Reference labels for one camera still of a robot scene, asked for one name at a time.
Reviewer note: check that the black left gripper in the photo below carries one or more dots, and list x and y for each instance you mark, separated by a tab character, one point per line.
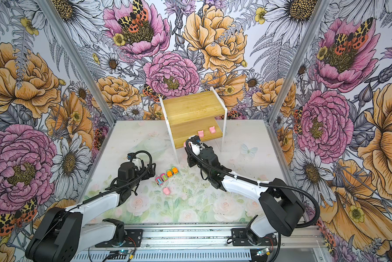
152	172

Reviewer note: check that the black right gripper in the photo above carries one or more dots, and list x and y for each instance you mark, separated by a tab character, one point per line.
190	159

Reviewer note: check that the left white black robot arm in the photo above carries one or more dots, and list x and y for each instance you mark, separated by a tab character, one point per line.
64	232

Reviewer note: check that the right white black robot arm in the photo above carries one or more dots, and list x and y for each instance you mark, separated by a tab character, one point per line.
281	208

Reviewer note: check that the white wooden two-tier shelf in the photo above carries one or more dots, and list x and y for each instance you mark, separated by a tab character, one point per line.
186	115

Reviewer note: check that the orange green toy car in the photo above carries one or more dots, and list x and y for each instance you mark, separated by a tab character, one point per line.
174	170

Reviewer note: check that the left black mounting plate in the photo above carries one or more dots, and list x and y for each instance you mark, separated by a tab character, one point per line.
131	238

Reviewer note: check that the black mounting plate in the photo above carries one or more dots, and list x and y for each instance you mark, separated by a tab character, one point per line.
131	238
245	237

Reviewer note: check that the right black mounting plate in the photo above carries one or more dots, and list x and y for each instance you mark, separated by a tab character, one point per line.
245	237

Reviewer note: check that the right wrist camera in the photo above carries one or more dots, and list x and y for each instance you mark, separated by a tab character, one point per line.
196	144

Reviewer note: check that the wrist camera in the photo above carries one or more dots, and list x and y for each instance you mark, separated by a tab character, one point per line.
130	157
196	144

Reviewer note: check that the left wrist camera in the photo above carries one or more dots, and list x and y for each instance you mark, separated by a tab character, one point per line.
130	157

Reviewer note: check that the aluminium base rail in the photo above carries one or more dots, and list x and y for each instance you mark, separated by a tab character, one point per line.
212	236

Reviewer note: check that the white vented cable duct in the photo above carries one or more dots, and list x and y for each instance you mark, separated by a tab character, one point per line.
236	255

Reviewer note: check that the aluminium right corner post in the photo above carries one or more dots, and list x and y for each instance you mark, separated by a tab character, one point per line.
305	42

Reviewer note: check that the aluminium corner post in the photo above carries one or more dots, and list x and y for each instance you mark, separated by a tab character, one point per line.
64	36
305	42

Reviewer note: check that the aluminium left corner post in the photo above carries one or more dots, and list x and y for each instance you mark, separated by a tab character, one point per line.
64	36

